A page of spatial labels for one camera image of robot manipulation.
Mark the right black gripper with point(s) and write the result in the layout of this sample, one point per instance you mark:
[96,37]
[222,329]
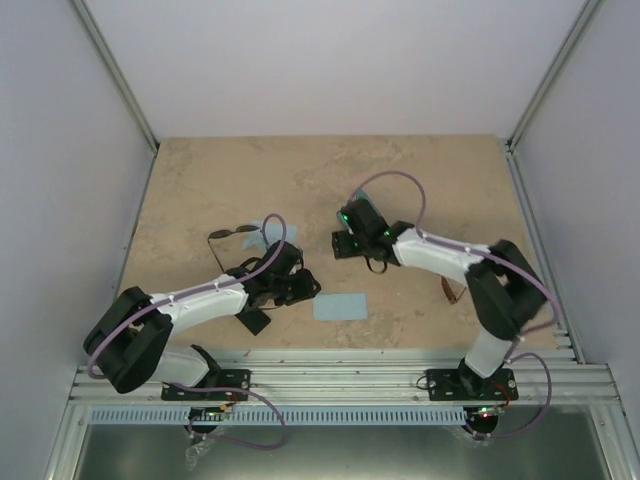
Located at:
[342,248]

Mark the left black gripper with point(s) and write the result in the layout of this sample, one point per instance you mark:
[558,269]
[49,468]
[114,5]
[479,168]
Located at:
[305,288]

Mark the light blue cloth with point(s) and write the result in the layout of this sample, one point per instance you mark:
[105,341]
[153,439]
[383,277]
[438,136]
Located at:
[265,236]
[340,307]

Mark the blue-grey glasses case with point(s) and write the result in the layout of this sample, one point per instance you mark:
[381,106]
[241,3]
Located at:
[360,194]

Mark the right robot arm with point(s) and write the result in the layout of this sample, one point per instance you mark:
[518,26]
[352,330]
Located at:
[505,291]

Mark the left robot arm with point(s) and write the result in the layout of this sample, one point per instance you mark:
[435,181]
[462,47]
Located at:
[130,344]

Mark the black glasses case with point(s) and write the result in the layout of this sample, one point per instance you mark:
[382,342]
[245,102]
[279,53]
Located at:
[254,321]

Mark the clear plastic wrap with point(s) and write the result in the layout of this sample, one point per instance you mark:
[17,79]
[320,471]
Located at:
[197,449]

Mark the dark thin-frame sunglasses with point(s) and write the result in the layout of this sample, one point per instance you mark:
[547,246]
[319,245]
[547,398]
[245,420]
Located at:
[225,244]

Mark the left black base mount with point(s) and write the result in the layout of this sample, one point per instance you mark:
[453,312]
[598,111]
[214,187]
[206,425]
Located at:
[223,387]

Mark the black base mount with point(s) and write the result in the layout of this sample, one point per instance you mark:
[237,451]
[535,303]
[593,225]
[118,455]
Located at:
[447,385]
[223,387]

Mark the brown frame sunglasses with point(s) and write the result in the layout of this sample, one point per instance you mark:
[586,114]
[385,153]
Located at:
[453,291]

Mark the blue slotted cable duct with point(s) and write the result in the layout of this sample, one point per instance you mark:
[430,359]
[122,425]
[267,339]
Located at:
[247,415]

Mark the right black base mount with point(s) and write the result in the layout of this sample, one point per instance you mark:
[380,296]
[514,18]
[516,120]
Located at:
[447,385]

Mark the aluminium rail frame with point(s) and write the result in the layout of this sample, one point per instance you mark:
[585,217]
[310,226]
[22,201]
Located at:
[384,377]

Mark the left aluminium corner post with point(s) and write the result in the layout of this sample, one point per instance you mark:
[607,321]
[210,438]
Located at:
[96,37]

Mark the aluminium corner post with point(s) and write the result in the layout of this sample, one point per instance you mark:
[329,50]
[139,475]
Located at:
[580,25]
[96,37]

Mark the right aluminium corner post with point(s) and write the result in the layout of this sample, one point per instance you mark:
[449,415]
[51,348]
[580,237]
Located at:
[580,25]

